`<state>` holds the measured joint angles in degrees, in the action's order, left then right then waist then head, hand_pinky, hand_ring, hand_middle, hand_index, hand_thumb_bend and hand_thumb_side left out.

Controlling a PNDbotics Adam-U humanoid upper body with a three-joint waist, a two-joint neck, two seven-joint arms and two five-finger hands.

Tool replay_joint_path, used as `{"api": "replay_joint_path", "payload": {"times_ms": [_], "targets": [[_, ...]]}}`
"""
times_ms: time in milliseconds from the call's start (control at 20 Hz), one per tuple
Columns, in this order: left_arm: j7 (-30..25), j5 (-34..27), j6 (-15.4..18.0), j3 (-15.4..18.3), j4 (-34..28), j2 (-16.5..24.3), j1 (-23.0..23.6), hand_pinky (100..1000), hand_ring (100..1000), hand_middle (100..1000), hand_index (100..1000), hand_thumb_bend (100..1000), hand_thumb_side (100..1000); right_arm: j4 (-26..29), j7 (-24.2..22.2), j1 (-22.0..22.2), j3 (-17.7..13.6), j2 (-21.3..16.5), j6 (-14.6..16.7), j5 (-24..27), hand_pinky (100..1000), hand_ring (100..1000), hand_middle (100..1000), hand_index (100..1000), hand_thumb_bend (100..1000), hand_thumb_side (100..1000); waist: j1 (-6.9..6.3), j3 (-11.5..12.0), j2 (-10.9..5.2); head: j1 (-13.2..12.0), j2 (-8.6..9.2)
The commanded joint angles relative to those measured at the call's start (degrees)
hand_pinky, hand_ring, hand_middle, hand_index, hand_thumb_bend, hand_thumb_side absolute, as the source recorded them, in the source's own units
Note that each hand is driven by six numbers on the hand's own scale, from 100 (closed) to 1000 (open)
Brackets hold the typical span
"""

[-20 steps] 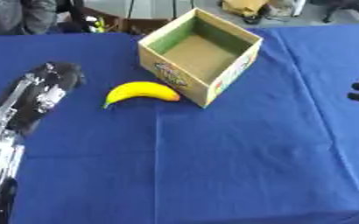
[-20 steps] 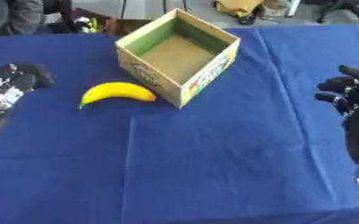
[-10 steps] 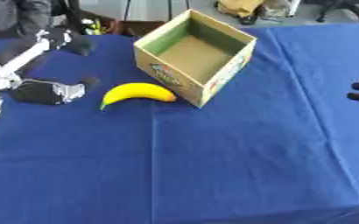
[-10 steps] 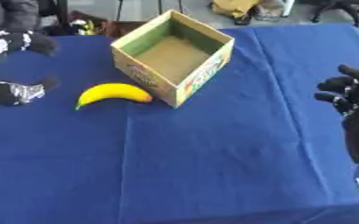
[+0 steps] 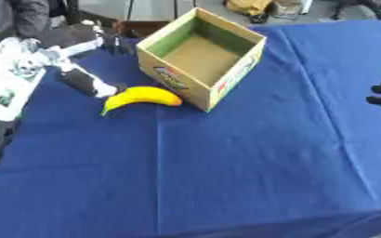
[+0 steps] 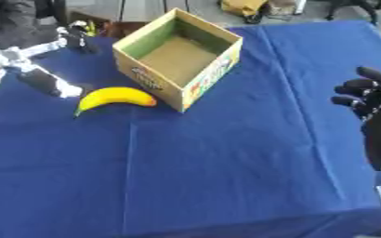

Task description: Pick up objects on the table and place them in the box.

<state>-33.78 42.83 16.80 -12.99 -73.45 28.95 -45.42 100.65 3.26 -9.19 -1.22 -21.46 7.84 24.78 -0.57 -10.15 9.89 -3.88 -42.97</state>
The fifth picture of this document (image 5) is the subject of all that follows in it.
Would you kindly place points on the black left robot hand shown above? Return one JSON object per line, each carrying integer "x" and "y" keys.
{"x": 79, "y": 80}

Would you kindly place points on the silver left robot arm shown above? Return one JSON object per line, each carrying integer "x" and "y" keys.
{"x": 10, "y": 83}

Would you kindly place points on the tan cardboard box green inside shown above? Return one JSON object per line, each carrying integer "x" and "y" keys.
{"x": 199, "y": 59}

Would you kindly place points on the yellow toy banana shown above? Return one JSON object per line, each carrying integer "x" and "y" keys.
{"x": 142, "y": 95}

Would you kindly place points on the brown wooden chair seat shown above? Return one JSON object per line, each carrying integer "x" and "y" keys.
{"x": 142, "y": 27}

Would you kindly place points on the black chair base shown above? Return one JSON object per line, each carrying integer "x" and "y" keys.
{"x": 356, "y": 6}

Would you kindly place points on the person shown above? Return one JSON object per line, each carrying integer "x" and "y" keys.
{"x": 20, "y": 15}

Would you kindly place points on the black tripod legs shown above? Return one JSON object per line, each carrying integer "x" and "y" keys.
{"x": 175, "y": 7}

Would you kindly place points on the tan bag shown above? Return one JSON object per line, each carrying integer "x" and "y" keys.
{"x": 248, "y": 6}

